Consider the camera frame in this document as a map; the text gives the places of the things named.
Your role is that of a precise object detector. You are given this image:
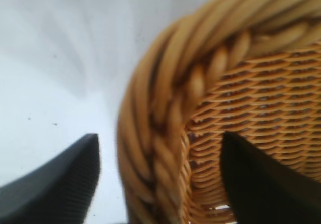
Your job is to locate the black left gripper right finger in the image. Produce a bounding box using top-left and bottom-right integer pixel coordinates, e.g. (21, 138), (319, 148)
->
(219, 131), (321, 224)

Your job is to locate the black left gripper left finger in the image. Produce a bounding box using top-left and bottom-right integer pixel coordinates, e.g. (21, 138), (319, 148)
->
(0, 133), (101, 224)

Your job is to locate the brown woven wicker basket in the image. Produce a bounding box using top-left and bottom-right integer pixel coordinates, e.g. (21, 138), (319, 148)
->
(116, 0), (321, 224)

